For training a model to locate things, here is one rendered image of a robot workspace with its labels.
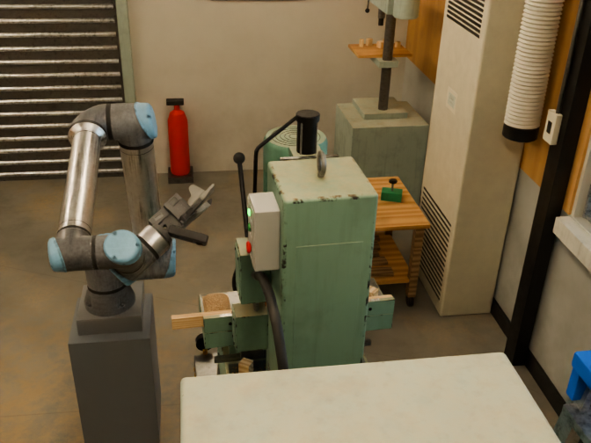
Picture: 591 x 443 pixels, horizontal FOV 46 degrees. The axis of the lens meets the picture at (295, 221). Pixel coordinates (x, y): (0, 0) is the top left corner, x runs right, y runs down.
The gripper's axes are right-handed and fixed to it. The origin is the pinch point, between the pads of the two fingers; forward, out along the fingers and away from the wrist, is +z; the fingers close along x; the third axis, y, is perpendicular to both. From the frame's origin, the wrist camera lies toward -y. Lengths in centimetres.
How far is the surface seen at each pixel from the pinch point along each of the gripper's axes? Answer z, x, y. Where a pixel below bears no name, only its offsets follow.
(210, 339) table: -29.2, 19.4, -28.3
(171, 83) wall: 101, 256, 123
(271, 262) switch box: -12.2, -36.6, -27.5
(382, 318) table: 13, 19, -63
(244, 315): -20.9, -6.9, -30.9
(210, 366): -33, 50, -34
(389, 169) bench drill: 140, 199, -29
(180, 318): -31.1, 17.5, -17.5
